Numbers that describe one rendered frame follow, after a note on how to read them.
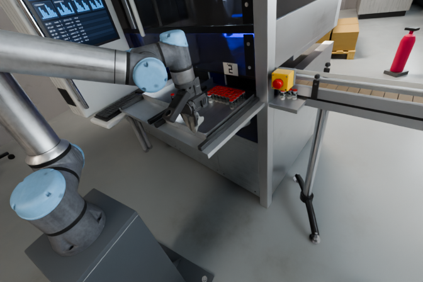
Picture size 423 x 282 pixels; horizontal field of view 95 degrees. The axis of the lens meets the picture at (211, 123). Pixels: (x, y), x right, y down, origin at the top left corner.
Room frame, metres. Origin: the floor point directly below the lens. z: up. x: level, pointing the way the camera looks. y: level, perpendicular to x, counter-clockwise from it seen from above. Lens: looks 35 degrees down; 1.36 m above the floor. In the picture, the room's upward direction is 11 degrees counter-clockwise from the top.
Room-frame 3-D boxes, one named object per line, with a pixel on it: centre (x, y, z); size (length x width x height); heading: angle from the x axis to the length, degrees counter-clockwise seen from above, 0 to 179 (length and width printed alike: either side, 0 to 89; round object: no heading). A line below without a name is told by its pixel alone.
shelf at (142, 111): (0.92, 0.09, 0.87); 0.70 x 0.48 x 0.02; 42
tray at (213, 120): (0.78, -0.01, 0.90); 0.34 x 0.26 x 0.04; 132
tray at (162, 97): (1.09, 0.15, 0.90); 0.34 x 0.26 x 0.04; 132
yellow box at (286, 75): (0.73, -0.33, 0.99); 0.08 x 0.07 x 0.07; 132
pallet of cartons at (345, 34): (3.64, -2.53, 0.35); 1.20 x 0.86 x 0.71; 139
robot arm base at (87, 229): (0.37, 0.48, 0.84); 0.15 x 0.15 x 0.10
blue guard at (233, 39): (1.53, 0.42, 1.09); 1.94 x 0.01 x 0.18; 42
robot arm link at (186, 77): (0.63, 0.06, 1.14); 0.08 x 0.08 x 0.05
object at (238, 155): (1.86, 0.05, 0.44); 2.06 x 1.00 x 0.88; 42
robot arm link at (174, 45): (0.62, 0.06, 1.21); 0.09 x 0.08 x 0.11; 105
